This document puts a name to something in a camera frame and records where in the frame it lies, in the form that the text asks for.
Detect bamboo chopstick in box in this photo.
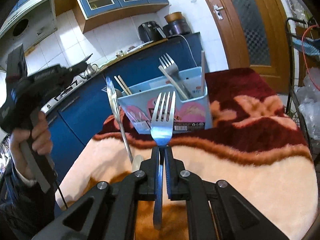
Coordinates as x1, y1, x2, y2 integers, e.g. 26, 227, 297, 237
118, 75, 132, 94

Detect silver door handle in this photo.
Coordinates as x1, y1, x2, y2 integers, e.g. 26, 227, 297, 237
213, 4, 224, 20

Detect steel tongs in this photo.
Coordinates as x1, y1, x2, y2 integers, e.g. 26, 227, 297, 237
106, 76, 133, 163

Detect steel kettle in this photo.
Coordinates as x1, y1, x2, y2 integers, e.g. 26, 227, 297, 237
79, 64, 98, 79

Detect glass door wall cabinet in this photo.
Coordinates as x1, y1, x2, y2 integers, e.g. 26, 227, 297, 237
73, 0, 169, 33

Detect red cable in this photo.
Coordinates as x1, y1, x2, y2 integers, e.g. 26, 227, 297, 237
301, 24, 320, 92

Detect person's left hand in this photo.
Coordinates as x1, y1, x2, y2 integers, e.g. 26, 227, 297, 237
9, 112, 53, 180

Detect light blue chopsticks box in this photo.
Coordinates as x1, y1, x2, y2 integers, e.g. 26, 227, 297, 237
117, 66, 213, 134

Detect black wire rack cart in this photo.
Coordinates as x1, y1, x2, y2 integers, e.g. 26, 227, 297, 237
285, 17, 319, 152

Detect brown pot on cooker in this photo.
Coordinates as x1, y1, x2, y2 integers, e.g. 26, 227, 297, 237
164, 11, 184, 23

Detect white chopstick in box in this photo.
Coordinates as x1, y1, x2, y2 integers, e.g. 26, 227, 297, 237
158, 66, 189, 100

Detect red peach plush blanket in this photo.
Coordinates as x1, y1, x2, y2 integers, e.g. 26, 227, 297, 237
60, 68, 318, 239

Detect black air fryer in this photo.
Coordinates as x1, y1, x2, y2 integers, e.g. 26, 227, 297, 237
138, 21, 167, 43

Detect brown wooden door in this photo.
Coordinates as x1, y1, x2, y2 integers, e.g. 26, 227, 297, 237
205, 0, 290, 94

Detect grey range hood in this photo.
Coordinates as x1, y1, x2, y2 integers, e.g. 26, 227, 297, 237
1, 0, 57, 61

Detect white chopstick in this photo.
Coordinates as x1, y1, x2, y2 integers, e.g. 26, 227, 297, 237
158, 66, 189, 100
200, 50, 206, 96

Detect blue lower kitchen cabinets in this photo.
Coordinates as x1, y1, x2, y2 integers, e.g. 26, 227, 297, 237
0, 31, 203, 205

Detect beige plastic spoon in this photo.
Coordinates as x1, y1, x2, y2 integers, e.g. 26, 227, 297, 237
132, 154, 144, 173

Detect bamboo chopstick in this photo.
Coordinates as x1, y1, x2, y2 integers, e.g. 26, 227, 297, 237
118, 75, 132, 94
114, 76, 129, 95

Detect dark rice cooker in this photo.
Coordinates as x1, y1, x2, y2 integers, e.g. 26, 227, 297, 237
163, 18, 192, 36

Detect white power cable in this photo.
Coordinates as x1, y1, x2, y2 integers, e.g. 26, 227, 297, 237
167, 34, 199, 67

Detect gas stove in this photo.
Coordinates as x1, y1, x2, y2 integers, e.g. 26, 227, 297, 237
41, 79, 84, 113

